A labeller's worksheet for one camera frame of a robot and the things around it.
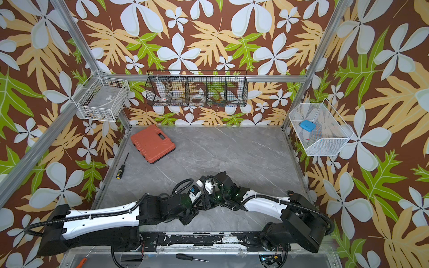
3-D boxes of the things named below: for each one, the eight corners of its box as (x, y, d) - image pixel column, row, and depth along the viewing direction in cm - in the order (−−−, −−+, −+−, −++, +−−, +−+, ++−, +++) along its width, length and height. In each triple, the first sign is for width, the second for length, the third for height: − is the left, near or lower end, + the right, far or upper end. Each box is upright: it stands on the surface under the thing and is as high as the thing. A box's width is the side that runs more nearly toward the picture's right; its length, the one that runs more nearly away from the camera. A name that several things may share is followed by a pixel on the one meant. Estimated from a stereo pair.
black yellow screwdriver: (117, 179, 96) (115, 177, 94) (127, 155, 107) (125, 153, 105) (120, 179, 96) (118, 177, 94) (129, 155, 107) (128, 153, 105)
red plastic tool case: (131, 142, 113) (128, 138, 109) (156, 128, 122) (154, 123, 118) (152, 166, 101) (149, 161, 97) (177, 148, 110) (176, 143, 106)
